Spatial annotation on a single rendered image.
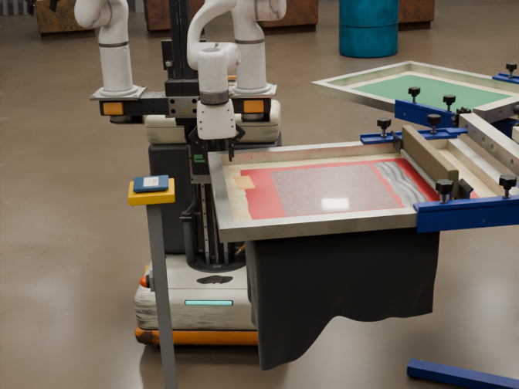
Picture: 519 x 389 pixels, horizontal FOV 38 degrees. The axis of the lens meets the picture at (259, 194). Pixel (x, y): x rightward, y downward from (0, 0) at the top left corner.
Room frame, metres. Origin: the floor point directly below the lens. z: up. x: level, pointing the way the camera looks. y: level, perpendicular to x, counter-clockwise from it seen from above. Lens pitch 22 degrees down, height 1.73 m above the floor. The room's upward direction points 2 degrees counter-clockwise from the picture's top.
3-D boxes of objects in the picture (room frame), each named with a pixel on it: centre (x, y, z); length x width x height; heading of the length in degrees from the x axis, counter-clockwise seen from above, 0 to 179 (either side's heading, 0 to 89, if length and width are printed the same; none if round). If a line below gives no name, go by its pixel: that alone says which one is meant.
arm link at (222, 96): (1.94, 0.10, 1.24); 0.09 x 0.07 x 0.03; 95
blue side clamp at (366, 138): (2.27, -0.48, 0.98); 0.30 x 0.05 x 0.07; 96
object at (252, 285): (1.94, 0.03, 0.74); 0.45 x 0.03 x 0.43; 6
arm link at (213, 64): (1.97, 0.09, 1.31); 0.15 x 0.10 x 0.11; 168
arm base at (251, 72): (2.43, 0.01, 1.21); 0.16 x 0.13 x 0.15; 175
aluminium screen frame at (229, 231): (1.97, -0.26, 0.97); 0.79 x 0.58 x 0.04; 96
